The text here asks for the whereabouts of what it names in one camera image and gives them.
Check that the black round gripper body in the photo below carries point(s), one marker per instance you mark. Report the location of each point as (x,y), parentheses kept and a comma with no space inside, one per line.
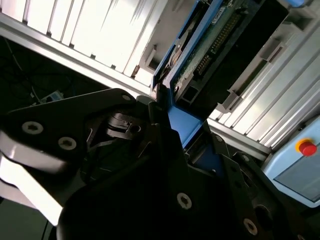
(137,215)

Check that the hard disk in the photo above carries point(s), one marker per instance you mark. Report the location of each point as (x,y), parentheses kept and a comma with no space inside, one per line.
(185,125)

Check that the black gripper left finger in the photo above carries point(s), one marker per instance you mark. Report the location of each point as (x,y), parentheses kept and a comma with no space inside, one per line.
(50,125)

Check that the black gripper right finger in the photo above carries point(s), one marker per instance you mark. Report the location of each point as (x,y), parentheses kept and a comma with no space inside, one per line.
(250,200)

